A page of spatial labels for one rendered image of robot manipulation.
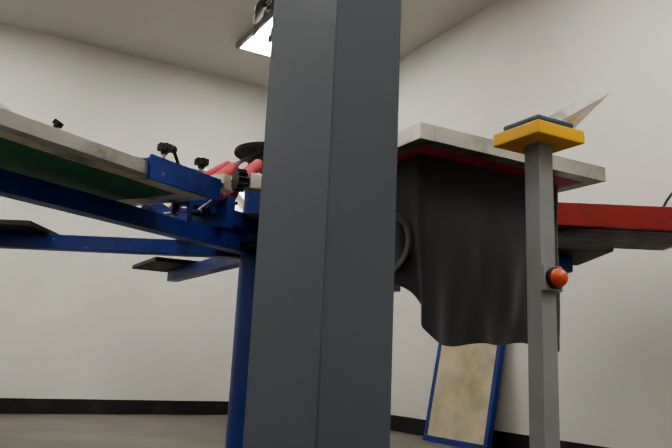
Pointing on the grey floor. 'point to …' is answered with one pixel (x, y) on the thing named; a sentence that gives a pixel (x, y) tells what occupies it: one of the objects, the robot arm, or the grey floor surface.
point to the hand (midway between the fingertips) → (262, 35)
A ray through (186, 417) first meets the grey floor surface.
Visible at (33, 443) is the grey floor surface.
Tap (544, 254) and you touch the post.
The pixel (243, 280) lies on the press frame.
